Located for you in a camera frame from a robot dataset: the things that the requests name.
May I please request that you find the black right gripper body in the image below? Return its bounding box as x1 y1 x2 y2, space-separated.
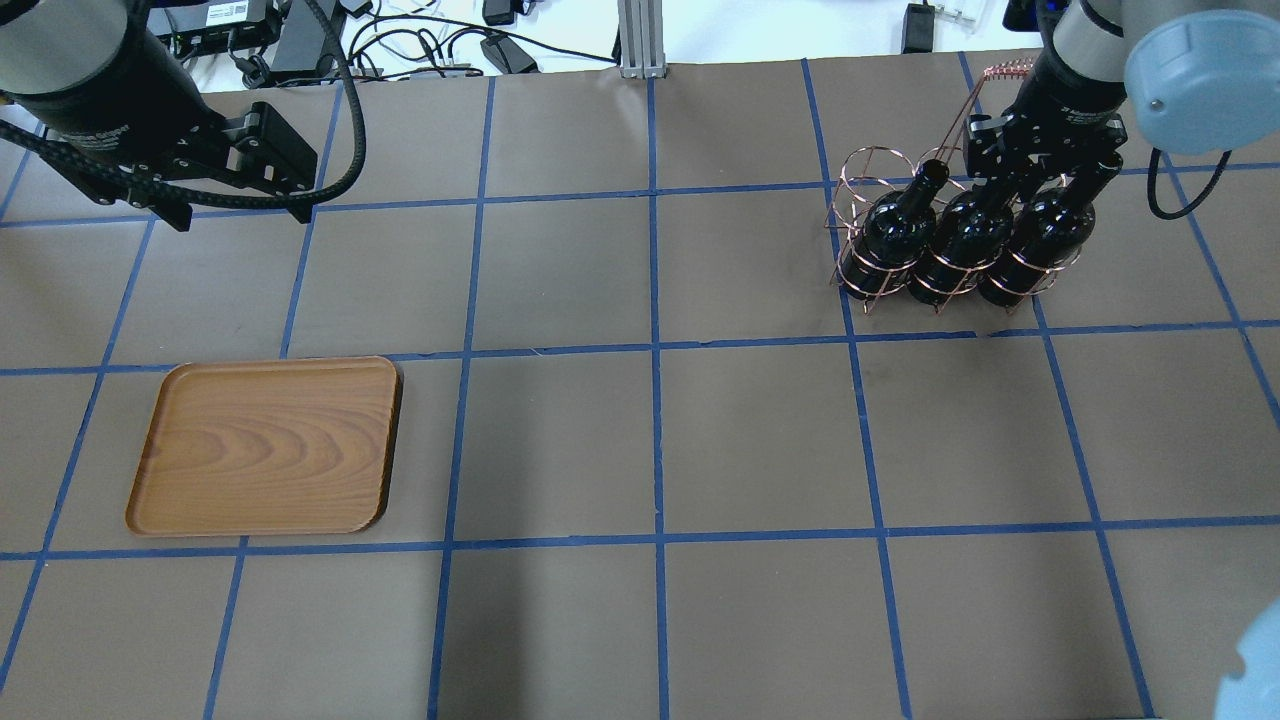
963 55 1128 184

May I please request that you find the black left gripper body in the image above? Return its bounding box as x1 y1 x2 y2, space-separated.
20 90 261 217

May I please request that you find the dark wine bottle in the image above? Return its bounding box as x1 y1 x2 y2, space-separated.
908 179 1014 313
977 181 1102 311
838 159 950 304

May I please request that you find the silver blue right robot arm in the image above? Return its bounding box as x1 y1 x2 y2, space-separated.
963 1 1279 199

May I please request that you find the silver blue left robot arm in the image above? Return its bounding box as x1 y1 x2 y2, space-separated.
1 1 317 231

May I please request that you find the brown wooden tray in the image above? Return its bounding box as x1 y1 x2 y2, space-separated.
124 356 403 538

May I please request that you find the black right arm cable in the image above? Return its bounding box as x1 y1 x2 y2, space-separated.
1146 145 1233 222

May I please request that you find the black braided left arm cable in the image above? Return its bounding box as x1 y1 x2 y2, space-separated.
0 0 369 213

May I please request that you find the copper wire wine rack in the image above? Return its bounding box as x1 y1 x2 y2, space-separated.
826 56 1068 314

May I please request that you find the aluminium frame post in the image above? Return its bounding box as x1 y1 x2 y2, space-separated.
617 0 668 79

